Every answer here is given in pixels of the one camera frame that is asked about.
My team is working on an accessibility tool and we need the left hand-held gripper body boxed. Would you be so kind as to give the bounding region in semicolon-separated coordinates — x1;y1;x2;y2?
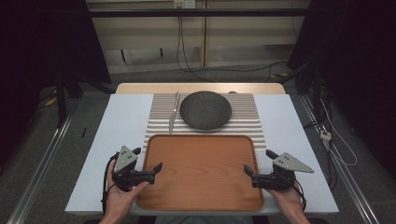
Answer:
110;145;156;191

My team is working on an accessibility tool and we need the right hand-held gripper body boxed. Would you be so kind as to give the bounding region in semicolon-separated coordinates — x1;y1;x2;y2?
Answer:
251;151;315;191

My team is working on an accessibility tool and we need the person's right hand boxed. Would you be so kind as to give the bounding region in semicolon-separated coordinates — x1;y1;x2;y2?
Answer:
265;185;304;217

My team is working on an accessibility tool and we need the person's left hand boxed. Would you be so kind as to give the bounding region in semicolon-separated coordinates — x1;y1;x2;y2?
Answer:
106;161;150;218

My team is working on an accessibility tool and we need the brown wooden tray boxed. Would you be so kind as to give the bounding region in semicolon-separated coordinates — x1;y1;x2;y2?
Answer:
136;133;265;213

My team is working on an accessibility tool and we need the striped beige placemat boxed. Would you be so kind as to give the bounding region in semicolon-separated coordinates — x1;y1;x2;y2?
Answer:
142;92;268;154

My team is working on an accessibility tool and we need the silver table knife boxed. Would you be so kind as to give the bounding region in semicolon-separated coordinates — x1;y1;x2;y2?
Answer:
167;91;182;135

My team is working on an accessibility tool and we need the person's grey clothing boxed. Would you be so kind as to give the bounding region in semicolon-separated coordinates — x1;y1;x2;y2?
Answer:
153;215;255;224

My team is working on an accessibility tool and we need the dark grey round plate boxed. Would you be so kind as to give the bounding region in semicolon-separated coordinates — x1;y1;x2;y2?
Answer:
178;90;233;131

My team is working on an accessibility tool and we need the black metal stand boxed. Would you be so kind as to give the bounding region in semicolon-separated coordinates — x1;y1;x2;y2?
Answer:
53;69;84;129

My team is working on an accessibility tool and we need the light wooden table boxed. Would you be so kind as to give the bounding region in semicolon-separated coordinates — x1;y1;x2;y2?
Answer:
115;82;287;95

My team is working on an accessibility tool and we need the black curtain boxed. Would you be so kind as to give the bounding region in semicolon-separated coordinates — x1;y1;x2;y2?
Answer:
0;0;112;162
287;0;396;171

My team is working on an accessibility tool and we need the black horizontal bar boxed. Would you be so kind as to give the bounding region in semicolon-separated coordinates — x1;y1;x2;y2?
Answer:
88;7;313;19

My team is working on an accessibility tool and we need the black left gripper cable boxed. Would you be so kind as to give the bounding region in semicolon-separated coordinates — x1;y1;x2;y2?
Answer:
100;151;121;215

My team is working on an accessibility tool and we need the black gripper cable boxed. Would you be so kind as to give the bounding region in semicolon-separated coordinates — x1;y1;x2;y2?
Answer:
292;178;308;213
100;151;121;215

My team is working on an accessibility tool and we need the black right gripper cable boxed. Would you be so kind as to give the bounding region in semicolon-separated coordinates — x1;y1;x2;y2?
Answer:
292;178;308;213

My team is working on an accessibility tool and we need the metal floor rail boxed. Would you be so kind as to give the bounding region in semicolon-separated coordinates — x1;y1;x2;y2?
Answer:
6;114;75;224
299;95;380;224

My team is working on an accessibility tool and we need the white floor cable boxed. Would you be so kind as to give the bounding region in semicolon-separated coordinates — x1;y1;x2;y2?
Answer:
319;98;359;167

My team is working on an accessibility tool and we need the black hanging wall cable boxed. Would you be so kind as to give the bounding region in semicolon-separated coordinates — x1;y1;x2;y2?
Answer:
175;15;290;83

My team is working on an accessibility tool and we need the white wall outlet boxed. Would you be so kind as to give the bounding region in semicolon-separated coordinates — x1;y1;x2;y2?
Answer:
173;0;197;9

